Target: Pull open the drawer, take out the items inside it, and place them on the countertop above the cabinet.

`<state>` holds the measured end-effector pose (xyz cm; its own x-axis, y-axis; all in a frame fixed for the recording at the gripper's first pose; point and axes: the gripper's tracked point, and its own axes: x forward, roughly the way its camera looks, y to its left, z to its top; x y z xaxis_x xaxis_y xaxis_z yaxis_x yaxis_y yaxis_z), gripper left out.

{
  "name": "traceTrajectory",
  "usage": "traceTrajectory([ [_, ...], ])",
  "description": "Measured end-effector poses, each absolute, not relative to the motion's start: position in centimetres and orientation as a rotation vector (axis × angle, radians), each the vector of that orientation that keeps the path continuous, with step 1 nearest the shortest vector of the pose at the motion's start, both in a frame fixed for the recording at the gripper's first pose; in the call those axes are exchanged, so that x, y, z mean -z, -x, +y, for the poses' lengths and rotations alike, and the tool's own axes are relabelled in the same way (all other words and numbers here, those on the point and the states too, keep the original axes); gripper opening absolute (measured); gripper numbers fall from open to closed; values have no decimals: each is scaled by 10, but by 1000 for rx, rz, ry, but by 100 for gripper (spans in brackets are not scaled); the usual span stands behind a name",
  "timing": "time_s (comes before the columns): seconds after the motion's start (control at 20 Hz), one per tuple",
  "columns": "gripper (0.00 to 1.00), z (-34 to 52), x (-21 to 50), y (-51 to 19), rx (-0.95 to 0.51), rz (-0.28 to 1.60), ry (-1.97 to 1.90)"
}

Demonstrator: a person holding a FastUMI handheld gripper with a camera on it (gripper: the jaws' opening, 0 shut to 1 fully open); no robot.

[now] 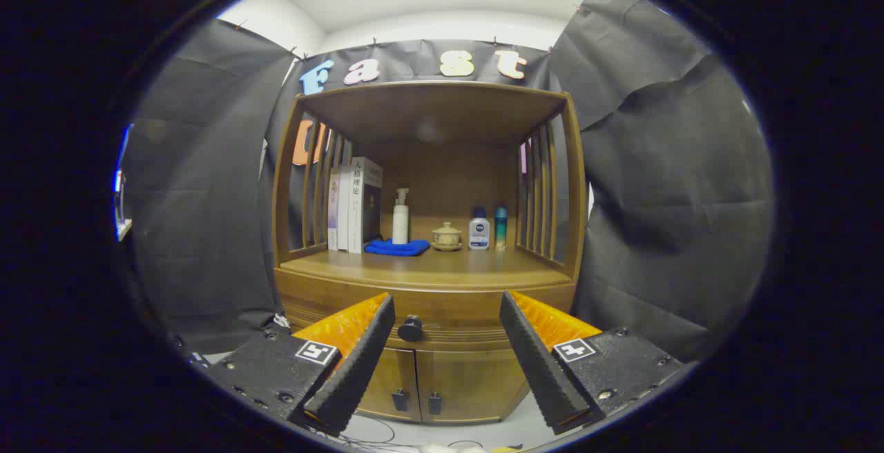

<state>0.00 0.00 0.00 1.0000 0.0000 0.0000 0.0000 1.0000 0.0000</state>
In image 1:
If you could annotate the black backdrop cloth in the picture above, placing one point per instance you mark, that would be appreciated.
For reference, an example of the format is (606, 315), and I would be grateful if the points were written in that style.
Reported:
(677, 163)

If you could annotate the wooden countertop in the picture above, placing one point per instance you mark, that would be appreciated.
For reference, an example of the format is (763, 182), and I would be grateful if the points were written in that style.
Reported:
(428, 266)

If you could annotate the wooden drawer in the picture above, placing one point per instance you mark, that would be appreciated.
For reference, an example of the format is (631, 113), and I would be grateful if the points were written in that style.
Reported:
(456, 311)

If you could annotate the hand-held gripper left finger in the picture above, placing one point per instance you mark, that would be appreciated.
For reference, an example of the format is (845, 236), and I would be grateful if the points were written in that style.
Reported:
(359, 363)

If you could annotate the white blue lotion bottle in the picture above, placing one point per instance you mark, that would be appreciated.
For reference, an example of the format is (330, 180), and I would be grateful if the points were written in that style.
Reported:
(479, 233)

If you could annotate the wooden cabinet door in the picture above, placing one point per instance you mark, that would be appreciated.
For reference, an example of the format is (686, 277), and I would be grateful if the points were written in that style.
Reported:
(395, 373)
(469, 384)

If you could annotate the white pump bottle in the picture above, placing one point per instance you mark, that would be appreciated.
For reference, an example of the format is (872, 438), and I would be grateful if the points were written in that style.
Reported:
(400, 222)

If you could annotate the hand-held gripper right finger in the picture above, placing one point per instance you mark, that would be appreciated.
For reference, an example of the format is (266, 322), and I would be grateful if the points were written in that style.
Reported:
(535, 363)

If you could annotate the thin white book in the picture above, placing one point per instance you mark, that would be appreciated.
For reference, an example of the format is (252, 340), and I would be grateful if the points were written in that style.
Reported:
(344, 211)

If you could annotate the thick white black book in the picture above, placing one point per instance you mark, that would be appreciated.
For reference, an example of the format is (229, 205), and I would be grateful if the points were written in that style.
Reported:
(366, 204)

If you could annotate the blue folded cloth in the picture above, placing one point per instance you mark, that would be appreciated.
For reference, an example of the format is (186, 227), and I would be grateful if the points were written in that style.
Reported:
(397, 248)

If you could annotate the beige lidded teacup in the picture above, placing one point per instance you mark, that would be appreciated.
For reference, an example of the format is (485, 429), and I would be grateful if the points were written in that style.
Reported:
(447, 237)

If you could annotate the purple spine book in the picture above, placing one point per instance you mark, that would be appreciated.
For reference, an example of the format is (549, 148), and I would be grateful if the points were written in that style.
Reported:
(333, 211)

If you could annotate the teal spray bottle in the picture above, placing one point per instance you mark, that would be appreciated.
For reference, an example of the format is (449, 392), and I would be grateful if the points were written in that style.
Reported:
(501, 228)

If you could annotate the wooden cabinet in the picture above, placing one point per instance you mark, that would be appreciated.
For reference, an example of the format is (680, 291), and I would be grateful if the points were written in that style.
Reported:
(449, 177)

